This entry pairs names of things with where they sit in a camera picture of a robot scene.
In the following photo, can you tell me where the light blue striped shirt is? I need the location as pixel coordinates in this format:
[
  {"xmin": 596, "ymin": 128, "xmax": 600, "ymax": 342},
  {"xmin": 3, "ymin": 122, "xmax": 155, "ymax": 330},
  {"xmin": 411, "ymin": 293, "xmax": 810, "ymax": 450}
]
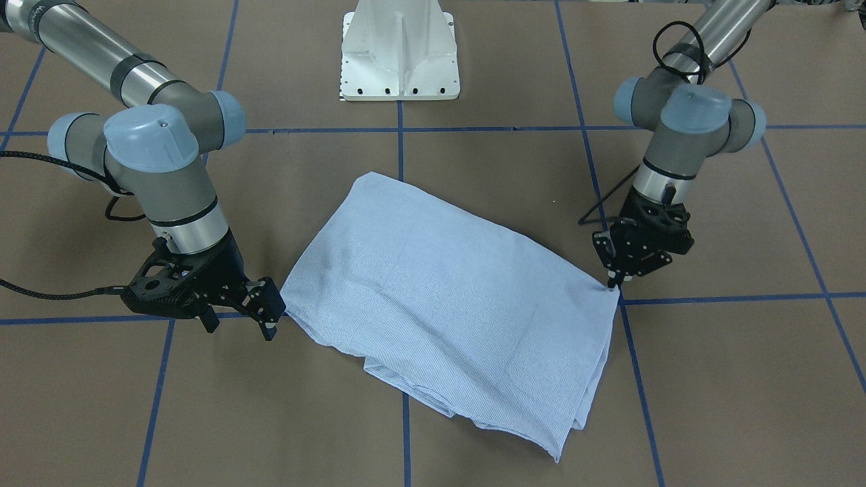
[{"xmin": 281, "ymin": 172, "xmax": 620, "ymax": 461}]

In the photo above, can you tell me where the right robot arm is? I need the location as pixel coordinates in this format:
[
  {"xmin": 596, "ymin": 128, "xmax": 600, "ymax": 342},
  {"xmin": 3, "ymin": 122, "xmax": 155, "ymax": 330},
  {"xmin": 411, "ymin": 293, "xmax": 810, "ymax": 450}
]
[{"xmin": 2, "ymin": 1, "xmax": 286, "ymax": 340}]

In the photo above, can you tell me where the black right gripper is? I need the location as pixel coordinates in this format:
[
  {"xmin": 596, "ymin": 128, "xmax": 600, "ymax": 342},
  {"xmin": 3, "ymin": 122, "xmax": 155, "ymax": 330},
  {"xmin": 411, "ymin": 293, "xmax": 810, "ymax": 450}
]
[{"xmin": 120, "ymin": 231, "xmax": 286, "ymax": 342}]

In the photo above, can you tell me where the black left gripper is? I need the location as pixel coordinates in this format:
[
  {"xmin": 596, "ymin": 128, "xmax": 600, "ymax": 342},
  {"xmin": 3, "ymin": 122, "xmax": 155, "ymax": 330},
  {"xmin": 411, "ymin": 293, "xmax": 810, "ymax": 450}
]
[{"xmin": 593, "ymin": 186, "xmax": 695, "ymax": 289}]

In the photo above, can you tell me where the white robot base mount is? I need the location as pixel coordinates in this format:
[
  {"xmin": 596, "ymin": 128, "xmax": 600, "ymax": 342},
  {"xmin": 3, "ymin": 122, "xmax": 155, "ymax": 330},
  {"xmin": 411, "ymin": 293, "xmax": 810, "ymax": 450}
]
[{"xmin": 338, "ymin": 1, "xmax": 461, "ymax": 101}]

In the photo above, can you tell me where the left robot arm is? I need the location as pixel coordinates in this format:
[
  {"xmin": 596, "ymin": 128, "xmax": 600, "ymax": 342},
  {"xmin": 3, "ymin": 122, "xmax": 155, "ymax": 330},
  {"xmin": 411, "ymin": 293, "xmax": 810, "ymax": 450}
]
[{"xmin": 593, "ymin": 1, "xmax": 775, "ymax": 289}]

